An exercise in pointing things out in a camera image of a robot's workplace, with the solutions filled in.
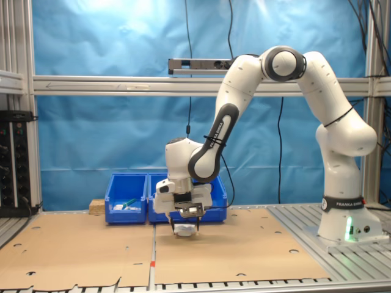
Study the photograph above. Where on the cotton packet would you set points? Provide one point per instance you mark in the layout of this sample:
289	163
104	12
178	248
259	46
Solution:
184	233

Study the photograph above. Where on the black equipment rack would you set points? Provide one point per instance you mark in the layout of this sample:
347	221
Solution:
18	168

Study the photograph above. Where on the wooden block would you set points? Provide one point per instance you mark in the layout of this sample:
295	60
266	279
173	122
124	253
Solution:
97	207

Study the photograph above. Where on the aluminium side rail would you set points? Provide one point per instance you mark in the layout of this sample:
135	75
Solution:
12	81

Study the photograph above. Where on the blue bin with clear packet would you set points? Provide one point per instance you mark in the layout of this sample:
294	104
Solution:
218	213

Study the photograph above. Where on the flat white packet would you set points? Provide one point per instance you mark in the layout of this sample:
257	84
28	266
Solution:
117	207

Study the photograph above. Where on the horizontal aluminium beam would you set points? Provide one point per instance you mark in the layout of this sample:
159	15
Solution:
91	85

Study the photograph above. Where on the brown cardboard sheet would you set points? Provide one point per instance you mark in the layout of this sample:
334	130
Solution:
76	250
244	250

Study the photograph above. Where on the blue bin with green packet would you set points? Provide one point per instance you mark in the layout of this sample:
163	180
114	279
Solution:
125	216

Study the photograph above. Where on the blue bin with white mask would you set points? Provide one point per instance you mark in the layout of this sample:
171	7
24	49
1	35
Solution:
157	183

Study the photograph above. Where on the grey power strip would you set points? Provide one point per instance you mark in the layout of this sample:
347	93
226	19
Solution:
198	64

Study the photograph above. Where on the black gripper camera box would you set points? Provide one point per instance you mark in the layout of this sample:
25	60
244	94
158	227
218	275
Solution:
189	210

